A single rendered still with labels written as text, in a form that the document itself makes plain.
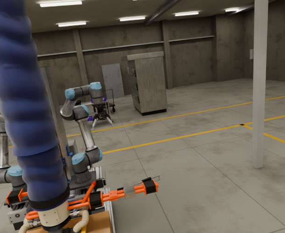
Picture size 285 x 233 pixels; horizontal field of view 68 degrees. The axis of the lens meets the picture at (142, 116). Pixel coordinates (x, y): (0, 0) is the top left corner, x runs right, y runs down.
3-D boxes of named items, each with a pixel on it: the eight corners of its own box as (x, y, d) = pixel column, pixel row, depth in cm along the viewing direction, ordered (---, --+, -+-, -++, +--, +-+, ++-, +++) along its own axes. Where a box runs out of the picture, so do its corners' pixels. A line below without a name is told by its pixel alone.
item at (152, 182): (145, 195, 134) (144, 188, 133) (142, 188, 141) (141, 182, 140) (157, 192, 135) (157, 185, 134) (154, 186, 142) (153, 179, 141)
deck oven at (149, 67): (128, 108, 907) (120, 57, 850) (156, 103, 930) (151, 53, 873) (135, 117, 751) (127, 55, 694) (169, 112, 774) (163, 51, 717)
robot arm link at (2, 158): (5, 184, 167) (5, 116, 173) (-12, 185, 169) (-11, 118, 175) (16, 181, 178) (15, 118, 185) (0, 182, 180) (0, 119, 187)
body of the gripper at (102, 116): (96, 122, 150) (93, 106, 147) (96, 119, 158) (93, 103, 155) (107, 120, 151) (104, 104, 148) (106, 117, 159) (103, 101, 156)
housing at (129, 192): (125, 199, 132) (124, 193, 131) (124, 193, 139) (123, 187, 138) (136, 197, 134) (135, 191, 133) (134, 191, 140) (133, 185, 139)
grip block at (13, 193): (7, 204, 142) (5, 198, 141) (12, 197, 150) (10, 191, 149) (21, 201, 143) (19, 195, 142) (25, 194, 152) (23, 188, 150)
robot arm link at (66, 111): (55, 113, 184) (64, 84, 145) (67, 110, 190) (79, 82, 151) (59, 125, 181) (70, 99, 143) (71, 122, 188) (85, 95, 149)
